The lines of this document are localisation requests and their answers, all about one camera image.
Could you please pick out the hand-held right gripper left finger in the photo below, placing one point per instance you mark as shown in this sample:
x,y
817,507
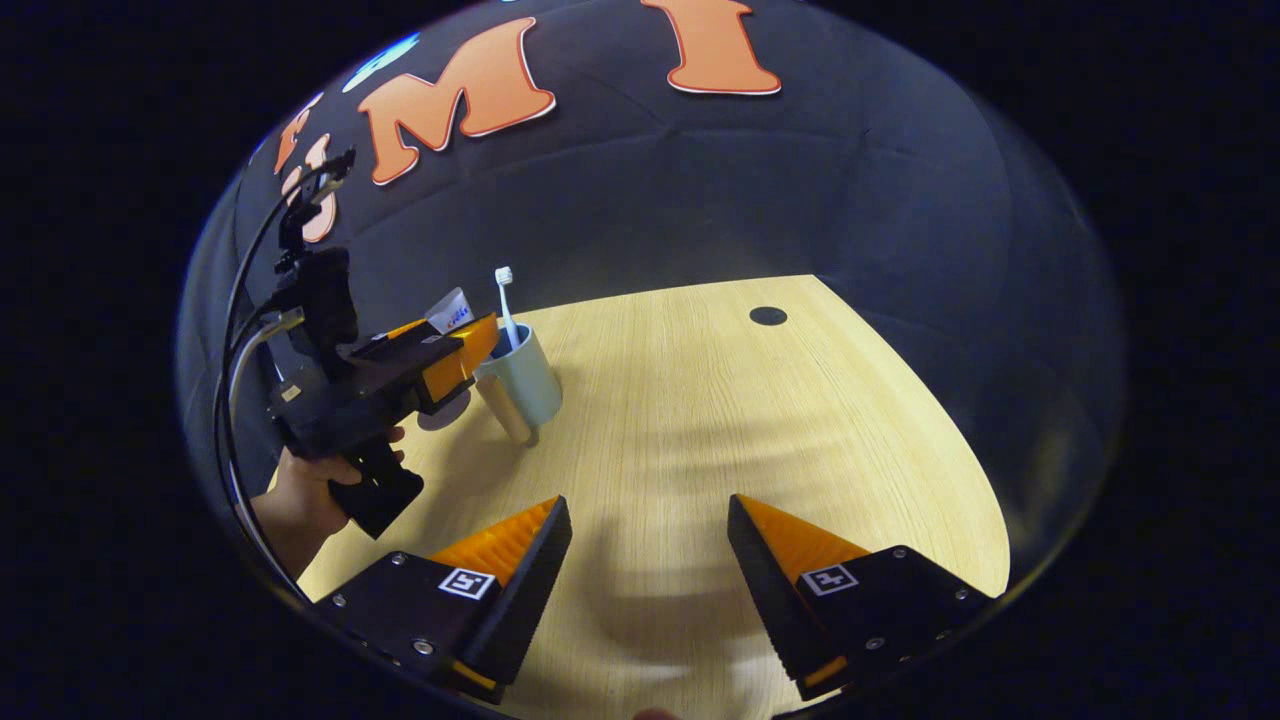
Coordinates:
x,y
525,600

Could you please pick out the white toothpaste tube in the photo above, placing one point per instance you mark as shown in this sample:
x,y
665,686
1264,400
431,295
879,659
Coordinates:
x,y
450,312

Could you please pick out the white toothbrush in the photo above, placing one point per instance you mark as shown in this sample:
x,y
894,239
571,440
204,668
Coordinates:
x,y
507,310

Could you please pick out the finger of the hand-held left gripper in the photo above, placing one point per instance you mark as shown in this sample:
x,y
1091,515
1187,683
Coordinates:
x,y
455,365
395,340

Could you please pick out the dark round coaster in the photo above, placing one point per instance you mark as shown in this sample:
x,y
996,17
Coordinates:
x,y
440,415

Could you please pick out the wooden desktop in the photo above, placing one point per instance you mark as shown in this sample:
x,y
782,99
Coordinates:
x,y
700,420

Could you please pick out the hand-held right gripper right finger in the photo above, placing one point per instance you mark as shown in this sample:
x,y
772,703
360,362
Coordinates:
x,y
770,600

